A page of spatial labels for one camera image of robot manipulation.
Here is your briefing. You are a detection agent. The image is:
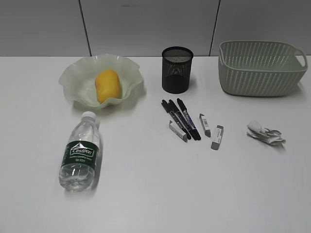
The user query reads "black marker pen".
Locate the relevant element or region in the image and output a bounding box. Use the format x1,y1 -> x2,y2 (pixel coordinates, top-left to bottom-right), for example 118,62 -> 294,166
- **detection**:
161,100 -> 191,139
169,100 -> 198,140
177,98 -> 201,140

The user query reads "grey white eraser barcode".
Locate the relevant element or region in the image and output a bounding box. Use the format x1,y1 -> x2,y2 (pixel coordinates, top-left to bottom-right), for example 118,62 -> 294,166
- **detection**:
199,114 -> 211,137

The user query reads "frosted green wavy glass plate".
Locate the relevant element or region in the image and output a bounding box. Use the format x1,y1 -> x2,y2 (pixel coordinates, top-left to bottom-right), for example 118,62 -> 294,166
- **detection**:
59,54 -> 143,109

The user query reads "black mesh pen holder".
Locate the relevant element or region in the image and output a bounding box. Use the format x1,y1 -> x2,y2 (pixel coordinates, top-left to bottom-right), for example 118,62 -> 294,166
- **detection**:
161,46 -> 194,94

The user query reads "yellow mango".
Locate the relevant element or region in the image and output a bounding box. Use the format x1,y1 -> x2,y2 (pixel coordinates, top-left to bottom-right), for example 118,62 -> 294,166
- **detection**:
95,69 -> 121,103

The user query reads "grey white eraser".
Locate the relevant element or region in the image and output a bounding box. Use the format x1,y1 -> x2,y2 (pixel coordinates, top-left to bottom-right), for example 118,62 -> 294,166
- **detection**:
211,125 -> 224,150
169,120 -> 188,142

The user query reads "pale green plastic basket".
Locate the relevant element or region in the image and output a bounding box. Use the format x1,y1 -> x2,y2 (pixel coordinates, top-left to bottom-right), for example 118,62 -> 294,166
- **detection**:
218,40 -> 308,97

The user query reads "white waste paper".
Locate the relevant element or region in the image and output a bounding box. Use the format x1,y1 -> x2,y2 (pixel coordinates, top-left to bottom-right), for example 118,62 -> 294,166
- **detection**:
246,120 -> 286,145

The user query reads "clear water bottle green label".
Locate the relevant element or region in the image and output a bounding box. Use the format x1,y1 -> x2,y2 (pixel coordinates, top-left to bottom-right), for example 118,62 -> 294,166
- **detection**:
59,111 -> 101,191

